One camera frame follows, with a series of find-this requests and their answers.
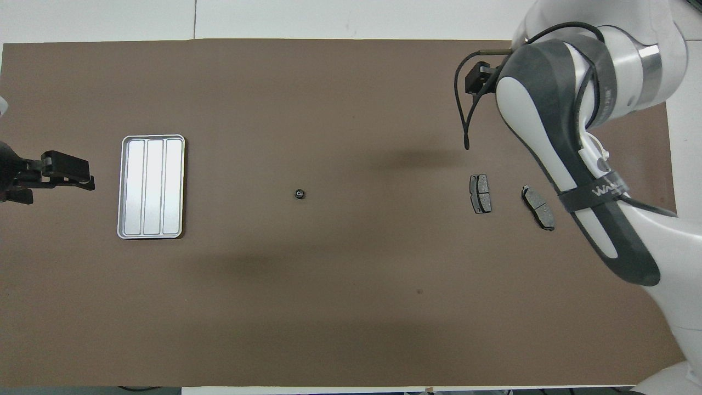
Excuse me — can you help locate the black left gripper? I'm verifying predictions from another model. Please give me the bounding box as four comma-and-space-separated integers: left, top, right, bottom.
0, 142, 95, 205

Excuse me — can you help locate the silver metal tray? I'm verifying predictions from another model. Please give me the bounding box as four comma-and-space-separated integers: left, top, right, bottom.
117, 134, 186, 240

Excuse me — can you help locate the dark grey rectangular brake pad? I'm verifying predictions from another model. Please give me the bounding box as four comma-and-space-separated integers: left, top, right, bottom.
469, 174, 492, 215

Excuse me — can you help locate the dark grey curved brake pad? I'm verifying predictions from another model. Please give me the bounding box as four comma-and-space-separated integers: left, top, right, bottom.
521, 185, 556, 232

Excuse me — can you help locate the brown table mat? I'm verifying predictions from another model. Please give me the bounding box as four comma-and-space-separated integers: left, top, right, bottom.
0, 38, 686, 388

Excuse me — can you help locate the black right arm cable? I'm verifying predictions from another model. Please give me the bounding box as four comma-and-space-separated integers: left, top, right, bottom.
454, 22, 678, 216

